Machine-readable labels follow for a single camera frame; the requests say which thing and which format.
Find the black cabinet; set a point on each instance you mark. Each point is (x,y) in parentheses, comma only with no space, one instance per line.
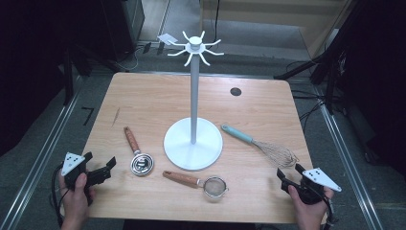
(124,28)

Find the white paper sheet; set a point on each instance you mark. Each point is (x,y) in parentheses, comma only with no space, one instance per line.
(166,39)

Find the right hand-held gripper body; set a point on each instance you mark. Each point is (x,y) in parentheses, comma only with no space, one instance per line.
(319,179)

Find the dark round table grommet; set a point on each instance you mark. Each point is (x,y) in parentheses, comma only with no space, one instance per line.
(235,91)

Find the white hook rack stand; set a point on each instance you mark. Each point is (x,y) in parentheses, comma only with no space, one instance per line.
(193,96)

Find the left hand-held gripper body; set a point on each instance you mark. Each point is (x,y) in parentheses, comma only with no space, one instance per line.
(72,161)

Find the black curtain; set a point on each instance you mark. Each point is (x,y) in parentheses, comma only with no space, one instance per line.
(379,80)
(32,64)

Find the black metal stand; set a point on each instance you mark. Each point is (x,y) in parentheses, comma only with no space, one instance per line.
(68,83)

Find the small black floor block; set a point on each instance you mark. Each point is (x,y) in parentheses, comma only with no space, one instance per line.
(146,48)
(160,48)

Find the person's left hand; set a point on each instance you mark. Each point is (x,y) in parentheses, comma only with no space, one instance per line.
(76,202)

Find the metal floor rail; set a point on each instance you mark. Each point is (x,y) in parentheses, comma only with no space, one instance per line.
(351,169)
(32,179)

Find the black tripod stand leg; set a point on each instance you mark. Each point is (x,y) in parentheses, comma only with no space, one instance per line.
(297,71)

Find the person's right hand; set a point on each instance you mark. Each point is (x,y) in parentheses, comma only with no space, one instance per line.
(311,215)

